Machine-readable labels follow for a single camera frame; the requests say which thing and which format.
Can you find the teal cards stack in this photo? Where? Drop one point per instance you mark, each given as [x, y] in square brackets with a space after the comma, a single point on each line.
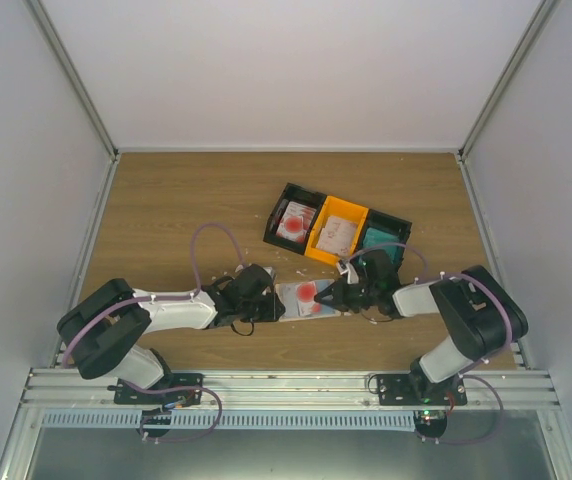
[374, 237]

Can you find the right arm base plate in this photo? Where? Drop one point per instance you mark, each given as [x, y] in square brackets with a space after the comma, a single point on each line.
[432, 404]

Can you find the red circle card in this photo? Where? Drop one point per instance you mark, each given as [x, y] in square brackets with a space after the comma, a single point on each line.
[304, 299]

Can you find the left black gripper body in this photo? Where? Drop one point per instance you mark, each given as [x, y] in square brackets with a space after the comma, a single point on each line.
[252, 313]

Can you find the beige leather card holder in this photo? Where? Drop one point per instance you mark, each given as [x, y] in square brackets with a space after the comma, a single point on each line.
[285, 291]

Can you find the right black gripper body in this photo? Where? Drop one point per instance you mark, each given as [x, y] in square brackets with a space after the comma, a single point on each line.
[357, 299]

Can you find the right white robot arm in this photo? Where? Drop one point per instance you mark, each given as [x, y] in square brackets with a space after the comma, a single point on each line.
[480, 317]

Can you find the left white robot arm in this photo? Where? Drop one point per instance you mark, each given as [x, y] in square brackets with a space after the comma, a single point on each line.
[101, 334]

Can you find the black bin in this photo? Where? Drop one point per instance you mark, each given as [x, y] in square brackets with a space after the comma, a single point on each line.
[383, 228]
[296, 193]

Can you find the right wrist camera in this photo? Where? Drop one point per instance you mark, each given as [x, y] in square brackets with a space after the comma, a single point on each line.
[347, 270]

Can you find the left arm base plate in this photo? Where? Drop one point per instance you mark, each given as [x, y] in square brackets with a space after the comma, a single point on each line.
[172, 393]

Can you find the black bin left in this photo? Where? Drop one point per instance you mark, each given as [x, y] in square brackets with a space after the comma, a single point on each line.
[296, 193]

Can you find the grey slotted cable duct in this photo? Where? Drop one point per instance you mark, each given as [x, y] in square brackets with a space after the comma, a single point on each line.
[254, 420]

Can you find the black bin right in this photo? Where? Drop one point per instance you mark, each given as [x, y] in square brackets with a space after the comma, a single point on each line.
[383, 228]

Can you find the red circle cards stack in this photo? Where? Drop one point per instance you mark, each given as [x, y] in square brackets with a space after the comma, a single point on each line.
[295, 222]

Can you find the yellow bin middle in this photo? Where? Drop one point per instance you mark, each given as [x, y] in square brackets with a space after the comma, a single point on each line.
[341, 208]

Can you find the aluminium rail frame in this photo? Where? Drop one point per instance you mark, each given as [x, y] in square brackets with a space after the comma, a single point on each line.
[247, 390]

